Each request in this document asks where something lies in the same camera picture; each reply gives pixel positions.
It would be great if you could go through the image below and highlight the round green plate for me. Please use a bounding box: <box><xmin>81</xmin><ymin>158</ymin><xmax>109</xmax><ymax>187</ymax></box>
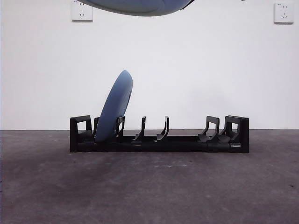
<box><xmin>83</xmin><ymin>0</ymin><xmax>195</xmax><ymax>17</ymax></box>

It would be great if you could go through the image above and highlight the round blue plate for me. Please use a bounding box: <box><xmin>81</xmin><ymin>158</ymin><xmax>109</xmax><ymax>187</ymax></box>
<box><xmin>94</xmin><ymin>69</ymin><xmax>134</xmax><ymax>142</ymax></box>

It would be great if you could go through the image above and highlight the black plastic plate rack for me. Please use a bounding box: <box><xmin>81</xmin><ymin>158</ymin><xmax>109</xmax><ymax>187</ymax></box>
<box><xmin>69</xmin><ymin>115</ymin><xmax>250</xmax><ymax>154</ymax></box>

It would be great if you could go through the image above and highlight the white wall socket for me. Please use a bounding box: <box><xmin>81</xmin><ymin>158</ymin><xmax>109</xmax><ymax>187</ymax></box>
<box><xmin>274</xmin><ymin>2</ymin><xmax>294</xmax><ymax>24</ymax></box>
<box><xmin>71</xmin><ymin>0</ymin><xmax>93</xmax><ymax>22</ymax></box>

